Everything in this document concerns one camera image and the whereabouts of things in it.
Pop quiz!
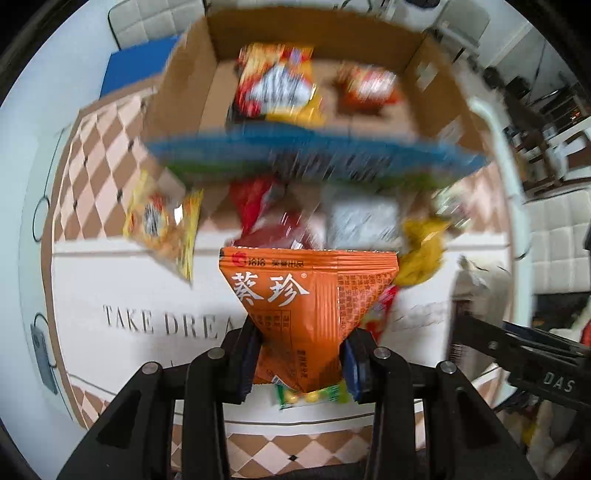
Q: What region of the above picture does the checkered printed table mat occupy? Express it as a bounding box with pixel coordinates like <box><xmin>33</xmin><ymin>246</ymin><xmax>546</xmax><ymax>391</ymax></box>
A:
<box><xmin>21</xmin><ymin>85</ymin><xmax>536</xmax><ymax>478</ymax></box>

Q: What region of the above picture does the yellow and red snack packet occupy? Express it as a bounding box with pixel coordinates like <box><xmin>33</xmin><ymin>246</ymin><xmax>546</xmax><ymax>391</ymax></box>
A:
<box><xmin>226</xmin><ymin>42</ymin><xmax>326</xmax><ymax>127</ymax></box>

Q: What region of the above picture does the silver snack packet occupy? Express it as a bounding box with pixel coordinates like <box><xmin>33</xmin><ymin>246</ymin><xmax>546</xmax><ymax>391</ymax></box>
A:
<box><xmin>321</xmin><ymin>191</ymin><xmax>402</xmax><ymax>252</ymax></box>

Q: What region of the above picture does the thin black cable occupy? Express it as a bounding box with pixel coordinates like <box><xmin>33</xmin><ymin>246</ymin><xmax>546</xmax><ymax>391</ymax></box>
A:
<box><xmin>32</xmin><ymin>129</ymin><xmax>70</xmax><ymax>245</ymax></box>

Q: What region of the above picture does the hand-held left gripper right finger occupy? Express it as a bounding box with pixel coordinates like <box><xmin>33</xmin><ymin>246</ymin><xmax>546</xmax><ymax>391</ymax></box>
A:
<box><xmin>339</xmin><ymin>325</ymin><xmax>539</xmax><ymax>480</ymax></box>

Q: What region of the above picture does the blue board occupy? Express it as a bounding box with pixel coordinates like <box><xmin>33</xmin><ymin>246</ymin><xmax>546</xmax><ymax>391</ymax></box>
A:
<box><xmin>99</xmin><ymin>37</ymin><xmax>183</xmax><ymax>97</ymax></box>

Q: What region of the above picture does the plain yellow snack packet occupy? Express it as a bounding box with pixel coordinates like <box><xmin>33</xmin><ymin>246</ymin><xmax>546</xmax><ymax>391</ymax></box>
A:
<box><xmin>394</xmin><ymin>217</ymin><xmax>451</xmax><ymax>289</ymax></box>

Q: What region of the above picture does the green and yellow snack packet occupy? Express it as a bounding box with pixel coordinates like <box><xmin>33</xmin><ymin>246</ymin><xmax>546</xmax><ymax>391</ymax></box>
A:
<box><xmin>276</xmin><ymin>378</ymin><xmax>352</xmax><ymax>411</ymax></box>

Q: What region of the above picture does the yellow snack packet with picture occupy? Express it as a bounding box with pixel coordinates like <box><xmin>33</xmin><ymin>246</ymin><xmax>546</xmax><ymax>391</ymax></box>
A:
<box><xmin>122</xmin><ymin>171</ymin><xmax>204</xmax><ymax>282</ymax></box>

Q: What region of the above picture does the orange-red snack packet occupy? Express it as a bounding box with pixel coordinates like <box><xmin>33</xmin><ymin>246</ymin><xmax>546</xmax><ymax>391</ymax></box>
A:
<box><xmin>335</xmin><ymin>62</ymin><xmax>402</xmax><ymax>114</ymax></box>

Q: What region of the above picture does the grey phone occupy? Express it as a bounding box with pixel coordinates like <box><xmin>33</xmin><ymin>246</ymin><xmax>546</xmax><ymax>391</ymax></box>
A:
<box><xmin>30</xmin><ymin>314</ymin><xmax>59</xmax><ymax>395</ymax></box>

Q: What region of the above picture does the orange snack packet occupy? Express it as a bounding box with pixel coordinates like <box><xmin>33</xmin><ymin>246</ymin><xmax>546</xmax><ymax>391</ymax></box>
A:
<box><xmin>218</xmin><ymin>247</ymin><xmax>400</xmax><ymax>393</ymax></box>

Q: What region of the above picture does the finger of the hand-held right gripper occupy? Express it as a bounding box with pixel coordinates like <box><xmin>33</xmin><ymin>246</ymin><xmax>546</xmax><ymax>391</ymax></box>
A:
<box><xmin>449</xmin><ymin>313</ymin><xmax>514</xmax><ymax>371</ymax></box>

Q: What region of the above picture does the dark shelf rack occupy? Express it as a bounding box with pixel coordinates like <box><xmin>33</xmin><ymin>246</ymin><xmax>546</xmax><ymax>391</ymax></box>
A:
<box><xmin>485</xmin><ymin>46</ymin><xmax>591</xmax><ymax>185</ymax></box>

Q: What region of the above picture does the bright red snack packet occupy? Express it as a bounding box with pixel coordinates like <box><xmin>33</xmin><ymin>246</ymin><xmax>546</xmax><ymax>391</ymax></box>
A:
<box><xmin>229</xmin><ymin>178</ymin><xmax>282</xmax><ymax>232</ymax></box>

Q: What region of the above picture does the white packet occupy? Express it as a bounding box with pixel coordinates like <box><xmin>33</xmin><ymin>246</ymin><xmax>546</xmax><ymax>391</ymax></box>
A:
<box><xmin>455</xmin><ymin>257</ymin><xmax>513</xmax><ymax>324</ymax></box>

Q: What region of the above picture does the white cloth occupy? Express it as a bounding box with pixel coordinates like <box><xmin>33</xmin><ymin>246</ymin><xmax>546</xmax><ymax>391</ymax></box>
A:
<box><xmin>522</xmin><ymin>398</ymin><xmax>573</xmax><ymax>478</ymax></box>

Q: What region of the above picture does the white padded chair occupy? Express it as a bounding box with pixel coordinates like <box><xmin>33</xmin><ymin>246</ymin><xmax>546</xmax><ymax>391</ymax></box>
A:
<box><xmin>526</xmin><ymin>189</ymin><xmax>591</xmax><ymax>296</ymax></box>
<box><xmin>434</xmin><ymin>0</ymin><xmax>491</xmax><ymax>52</ymax></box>
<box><xmin>108</xmin><ymin>0</ymin><xmax>206</xmax><ymax>49</ymax></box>

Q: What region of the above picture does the cardboard box with blue print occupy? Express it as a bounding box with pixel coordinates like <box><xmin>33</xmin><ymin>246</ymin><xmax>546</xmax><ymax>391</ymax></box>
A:
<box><xmin>141</xmin><ymin>7</ymin><xmax>490</xmax><ymax>190</ymax></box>

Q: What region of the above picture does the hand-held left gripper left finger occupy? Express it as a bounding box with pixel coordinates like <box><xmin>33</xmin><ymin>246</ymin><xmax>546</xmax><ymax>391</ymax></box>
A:
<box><xmin>58</xmin><ymin>318</ymin><xmax>264</xmax><ymax>480</ymax></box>

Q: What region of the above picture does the small red snack packet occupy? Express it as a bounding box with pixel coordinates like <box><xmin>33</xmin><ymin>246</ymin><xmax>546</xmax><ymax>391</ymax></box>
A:
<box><xmin>365</xmin><ymin>284</ymin><xmax>400</xmax><ymax>343</ymax></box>

